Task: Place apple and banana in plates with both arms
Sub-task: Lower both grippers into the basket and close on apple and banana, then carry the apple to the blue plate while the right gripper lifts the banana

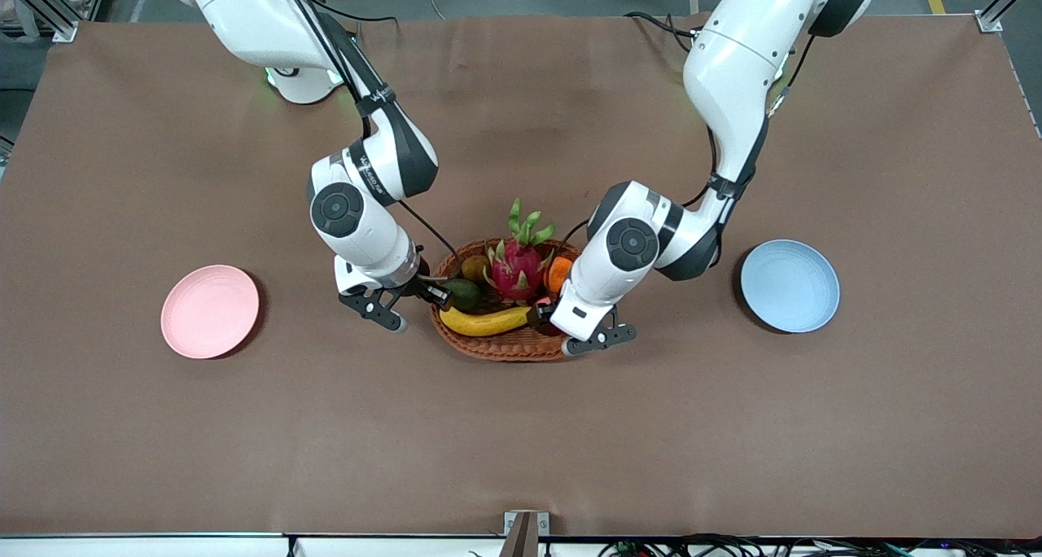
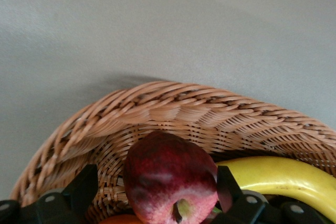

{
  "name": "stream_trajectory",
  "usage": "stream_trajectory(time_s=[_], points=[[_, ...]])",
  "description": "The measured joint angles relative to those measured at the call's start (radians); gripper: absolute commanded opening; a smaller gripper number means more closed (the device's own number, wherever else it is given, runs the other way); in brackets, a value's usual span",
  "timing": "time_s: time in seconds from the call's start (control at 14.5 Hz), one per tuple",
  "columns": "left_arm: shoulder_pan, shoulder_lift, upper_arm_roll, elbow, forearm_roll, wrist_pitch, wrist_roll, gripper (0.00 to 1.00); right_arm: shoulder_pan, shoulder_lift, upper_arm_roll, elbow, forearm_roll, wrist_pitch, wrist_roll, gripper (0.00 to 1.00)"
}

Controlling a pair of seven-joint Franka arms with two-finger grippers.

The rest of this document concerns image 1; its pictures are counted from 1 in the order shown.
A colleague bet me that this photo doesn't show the yellow banana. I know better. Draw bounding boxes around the yellow banana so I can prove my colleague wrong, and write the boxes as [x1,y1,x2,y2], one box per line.
[440,305,534,338]

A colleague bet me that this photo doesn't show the green avocado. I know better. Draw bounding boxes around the green avocado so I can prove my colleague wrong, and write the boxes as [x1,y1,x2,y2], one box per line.
[444,279,484,314]

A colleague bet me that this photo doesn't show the orange fruit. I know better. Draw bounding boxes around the orange fruit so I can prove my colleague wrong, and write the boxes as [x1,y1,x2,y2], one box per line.
[545,257,576,295]

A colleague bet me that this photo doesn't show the pink dragon fruit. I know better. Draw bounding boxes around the pink dragon fruit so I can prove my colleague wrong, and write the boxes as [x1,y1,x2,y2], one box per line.
[484,199,558,305]

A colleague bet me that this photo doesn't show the brown wicker basket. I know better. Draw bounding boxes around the brown wicker basket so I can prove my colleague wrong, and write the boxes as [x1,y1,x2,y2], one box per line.
[429,239,609,362]

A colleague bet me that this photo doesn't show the brown table cover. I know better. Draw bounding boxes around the brown table cover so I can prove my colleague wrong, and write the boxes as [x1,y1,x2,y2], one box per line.
[0,11,1042,540]

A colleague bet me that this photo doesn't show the pink round plate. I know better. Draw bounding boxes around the pink round plate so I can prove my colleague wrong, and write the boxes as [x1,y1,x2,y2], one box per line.
[160,265,261,360]

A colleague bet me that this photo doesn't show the light blue round plate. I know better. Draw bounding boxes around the light blue round plate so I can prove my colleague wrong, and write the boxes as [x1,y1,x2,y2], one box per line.
[740,239,841,334]

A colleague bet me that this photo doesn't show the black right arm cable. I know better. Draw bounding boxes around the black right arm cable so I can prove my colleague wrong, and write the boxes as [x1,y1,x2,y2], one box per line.
[273,0,462,277]

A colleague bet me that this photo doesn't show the grey metal bracket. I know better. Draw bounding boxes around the grey metal bracket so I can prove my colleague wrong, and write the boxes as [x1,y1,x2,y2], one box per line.
[498,511,550,557]

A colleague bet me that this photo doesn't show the tangled black cables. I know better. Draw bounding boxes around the tangled black cables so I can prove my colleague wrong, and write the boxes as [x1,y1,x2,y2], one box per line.
[598,533,1042,557]

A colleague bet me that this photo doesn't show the black base cable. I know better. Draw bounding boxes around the black base cable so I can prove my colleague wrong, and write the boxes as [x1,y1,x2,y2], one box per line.
[624,11,703,58]

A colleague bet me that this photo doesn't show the white table edge rail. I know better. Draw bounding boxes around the white table edge rail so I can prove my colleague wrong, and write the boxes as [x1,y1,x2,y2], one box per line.
[0,533,1042,557]

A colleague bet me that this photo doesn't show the aluminium frame post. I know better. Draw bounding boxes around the aluminium frame post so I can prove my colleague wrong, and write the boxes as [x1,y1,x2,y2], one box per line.
[975,0,1042,34]
[0,0,80,43]

